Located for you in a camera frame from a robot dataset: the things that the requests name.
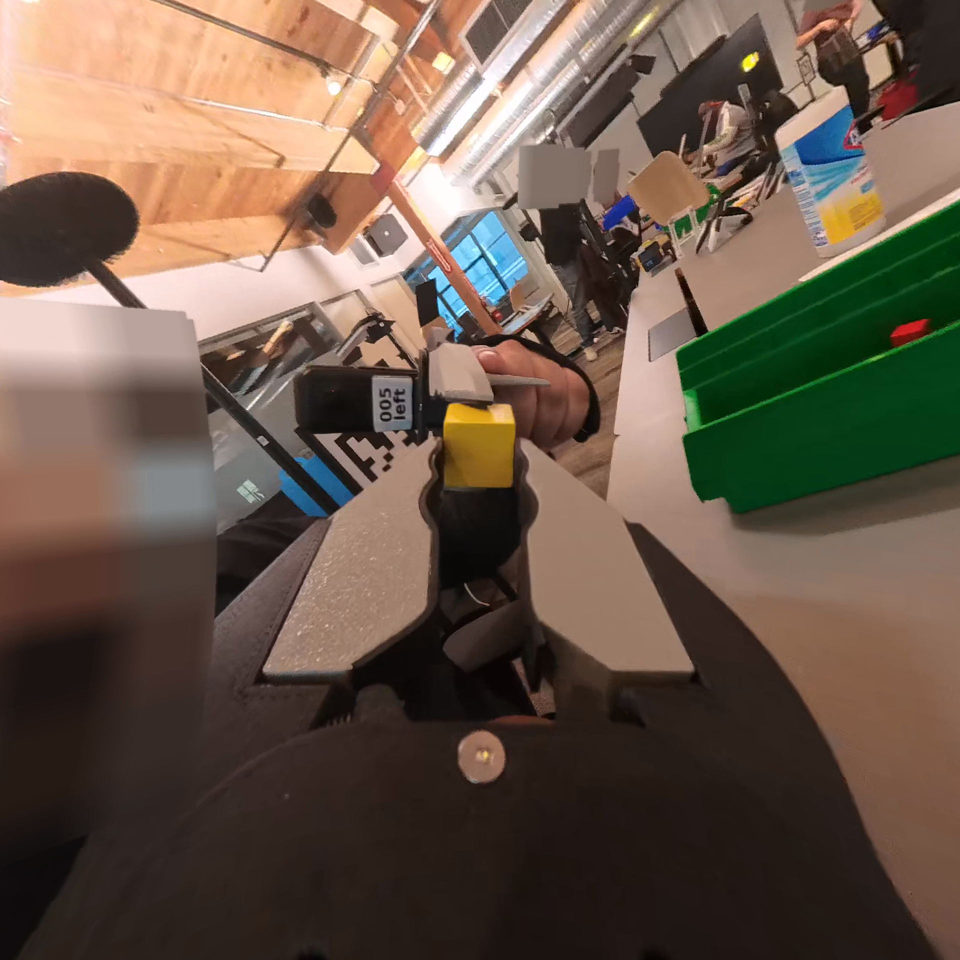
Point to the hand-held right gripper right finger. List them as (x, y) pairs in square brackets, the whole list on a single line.
[(592, 585)]

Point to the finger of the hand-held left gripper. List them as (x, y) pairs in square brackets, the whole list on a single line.
[(459, 371)]

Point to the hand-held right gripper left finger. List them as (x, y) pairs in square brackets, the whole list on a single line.
[(360, 577)]

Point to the yellow cube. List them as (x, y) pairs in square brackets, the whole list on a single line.
[(476, 446)]

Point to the green plastic bin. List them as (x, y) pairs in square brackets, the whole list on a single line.
[(787, 442)]

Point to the small red cube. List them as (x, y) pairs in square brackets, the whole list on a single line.
[(910, 332)]

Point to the person's left hand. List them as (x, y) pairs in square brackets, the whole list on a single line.
[(555, 409)]

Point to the blue-lit window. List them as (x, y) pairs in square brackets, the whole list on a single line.
[(469, 262)]

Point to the orange-red diagonal column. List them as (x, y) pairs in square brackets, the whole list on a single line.
[(442, 247)]

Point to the black round disc on pole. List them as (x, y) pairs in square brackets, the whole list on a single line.
[(60, 225)]

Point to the ceiling air vent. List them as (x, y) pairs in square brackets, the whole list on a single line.
[(499, 26)]

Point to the white wipes canister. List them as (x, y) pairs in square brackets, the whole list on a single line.
[(832, 187)]

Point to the red container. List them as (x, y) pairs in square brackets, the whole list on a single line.
[(900, 94)]

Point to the black wall speaker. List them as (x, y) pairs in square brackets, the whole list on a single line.
[(386, 234)]

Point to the silver ventilation duct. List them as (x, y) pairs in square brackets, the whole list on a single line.
[(465, 82), (555, 97)]

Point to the black wall screen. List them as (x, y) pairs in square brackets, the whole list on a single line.
[(705, 82)]

